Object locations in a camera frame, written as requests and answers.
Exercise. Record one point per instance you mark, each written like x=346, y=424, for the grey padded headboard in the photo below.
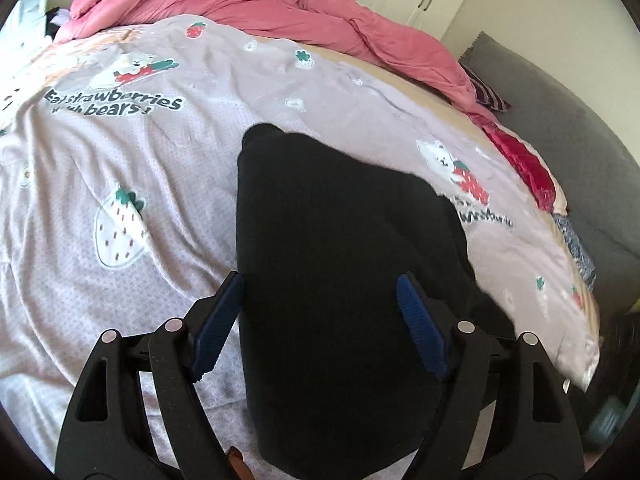
x=598, y=175

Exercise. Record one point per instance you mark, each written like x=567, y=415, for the striped purple pillow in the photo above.
x=485, y=95

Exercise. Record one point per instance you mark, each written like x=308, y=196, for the pink strawberry print bedsheet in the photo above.
x=118, y=186

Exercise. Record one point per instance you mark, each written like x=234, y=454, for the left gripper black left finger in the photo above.
x=106, y=434

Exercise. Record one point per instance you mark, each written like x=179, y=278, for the white drawer cabinet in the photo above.
x=27, y=22

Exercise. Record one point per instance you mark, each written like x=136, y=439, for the pink duvet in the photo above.
x=339, y=25

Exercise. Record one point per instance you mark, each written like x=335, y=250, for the blue patterned pillow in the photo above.
x=586, y=267

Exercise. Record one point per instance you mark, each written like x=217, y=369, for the red pillow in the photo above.
x=528, y=164

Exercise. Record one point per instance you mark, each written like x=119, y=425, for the black garment with orange lining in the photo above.
x=334, y=382

